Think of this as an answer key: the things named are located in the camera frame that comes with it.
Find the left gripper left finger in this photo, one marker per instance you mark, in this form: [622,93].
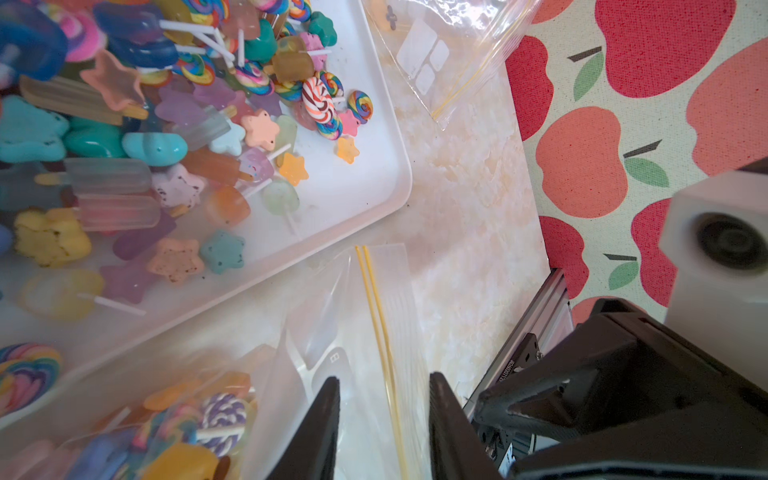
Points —
[312,452]

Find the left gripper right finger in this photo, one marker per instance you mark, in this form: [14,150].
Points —
[455,449]

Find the ziploc bag of colourful candies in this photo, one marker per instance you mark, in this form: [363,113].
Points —
[446,50]

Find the ziploc bag of yellow candies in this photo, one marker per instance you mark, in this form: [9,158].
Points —
[225,395]

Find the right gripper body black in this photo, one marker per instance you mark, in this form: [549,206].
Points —
[677,414]

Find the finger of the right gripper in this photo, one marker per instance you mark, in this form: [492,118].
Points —
[564,395]

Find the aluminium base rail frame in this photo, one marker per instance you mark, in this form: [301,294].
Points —
[546,321]

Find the poured candies pile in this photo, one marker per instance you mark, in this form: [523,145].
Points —
[117,115]

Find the white plastic tray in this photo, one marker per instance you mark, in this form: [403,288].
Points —
[321,201]

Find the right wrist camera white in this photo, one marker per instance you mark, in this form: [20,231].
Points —
[715,234]

